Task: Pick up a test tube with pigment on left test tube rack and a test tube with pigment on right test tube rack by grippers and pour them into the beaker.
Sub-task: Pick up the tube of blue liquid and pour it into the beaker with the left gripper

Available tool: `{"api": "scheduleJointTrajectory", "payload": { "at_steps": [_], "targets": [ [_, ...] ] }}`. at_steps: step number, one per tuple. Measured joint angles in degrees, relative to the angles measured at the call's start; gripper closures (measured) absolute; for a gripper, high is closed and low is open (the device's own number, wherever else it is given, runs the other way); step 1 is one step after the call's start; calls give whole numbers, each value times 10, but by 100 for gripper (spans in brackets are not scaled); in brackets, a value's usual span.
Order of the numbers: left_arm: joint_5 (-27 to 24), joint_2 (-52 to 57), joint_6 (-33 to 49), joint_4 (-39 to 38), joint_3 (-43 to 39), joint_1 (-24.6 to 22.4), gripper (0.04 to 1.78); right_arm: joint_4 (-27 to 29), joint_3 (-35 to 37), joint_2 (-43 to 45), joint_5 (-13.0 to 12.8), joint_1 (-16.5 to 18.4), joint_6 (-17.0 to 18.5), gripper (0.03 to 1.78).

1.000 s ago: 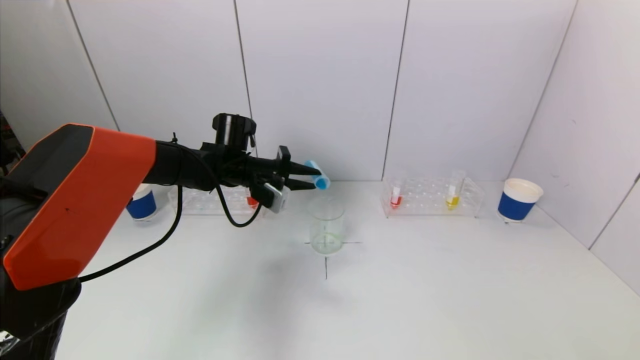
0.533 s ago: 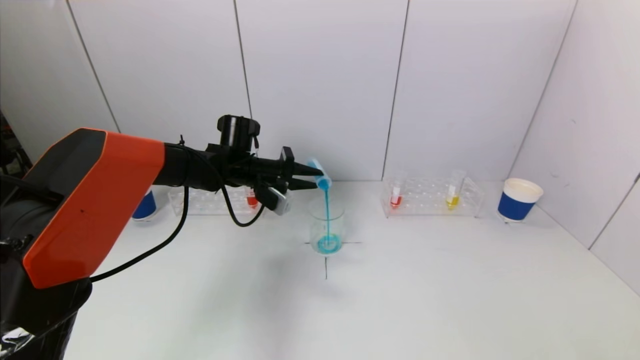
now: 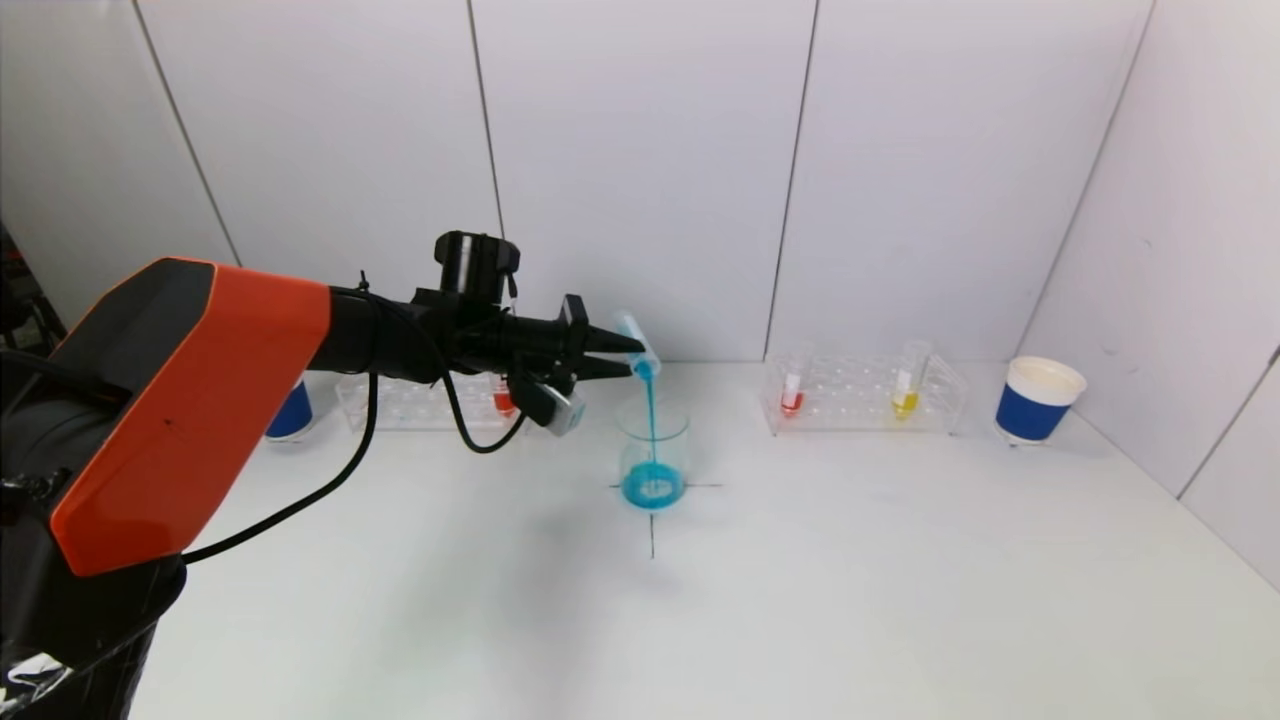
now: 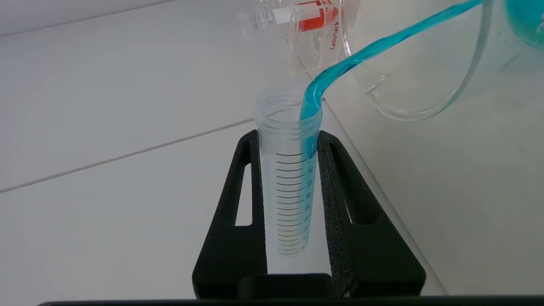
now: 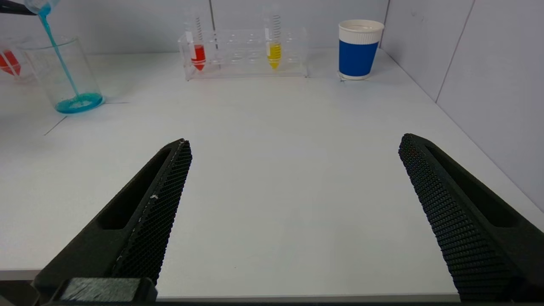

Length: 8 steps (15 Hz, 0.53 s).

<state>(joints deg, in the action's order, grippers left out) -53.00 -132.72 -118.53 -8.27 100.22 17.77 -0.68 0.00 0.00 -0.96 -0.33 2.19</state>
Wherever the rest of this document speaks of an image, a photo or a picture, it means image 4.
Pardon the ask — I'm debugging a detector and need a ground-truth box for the clear glass beaker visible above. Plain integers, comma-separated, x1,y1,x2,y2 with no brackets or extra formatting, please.
340,0,544,122

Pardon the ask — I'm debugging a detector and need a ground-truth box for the blue pigment test tube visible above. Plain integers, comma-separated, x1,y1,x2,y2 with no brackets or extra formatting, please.
254,87,323,258

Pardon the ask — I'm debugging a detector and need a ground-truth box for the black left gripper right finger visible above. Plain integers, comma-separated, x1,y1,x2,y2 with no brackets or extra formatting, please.
318,130,427,297

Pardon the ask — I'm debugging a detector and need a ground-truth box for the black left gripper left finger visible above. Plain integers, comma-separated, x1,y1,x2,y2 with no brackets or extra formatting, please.
192,130,336,298

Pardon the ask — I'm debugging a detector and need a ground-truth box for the clear acrylic test tube rack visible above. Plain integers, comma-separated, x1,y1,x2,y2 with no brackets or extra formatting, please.
238,0,362,77

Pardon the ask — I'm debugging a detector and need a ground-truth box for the red pigment test tube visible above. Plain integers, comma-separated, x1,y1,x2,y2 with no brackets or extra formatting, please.
255,0,340,33

